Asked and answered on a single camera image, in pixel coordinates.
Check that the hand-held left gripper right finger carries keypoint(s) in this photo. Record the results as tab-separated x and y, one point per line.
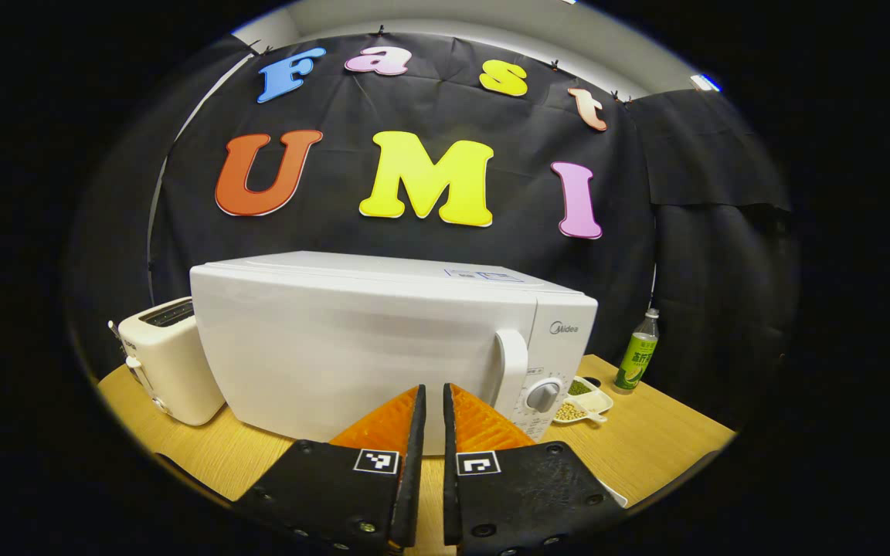
451	494

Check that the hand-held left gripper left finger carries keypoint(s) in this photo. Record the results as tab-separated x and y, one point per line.
412	479

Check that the white microwave oven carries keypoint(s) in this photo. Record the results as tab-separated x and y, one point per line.
337	347

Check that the white divided dish of beans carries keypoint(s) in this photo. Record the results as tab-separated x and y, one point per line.
592	401

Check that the green label drink bottle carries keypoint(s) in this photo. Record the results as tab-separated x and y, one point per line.
636	363

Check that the cream white toaster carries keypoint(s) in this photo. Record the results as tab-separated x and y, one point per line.
174	363

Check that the small ceiling light panel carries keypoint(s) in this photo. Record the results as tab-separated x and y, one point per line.
705	82

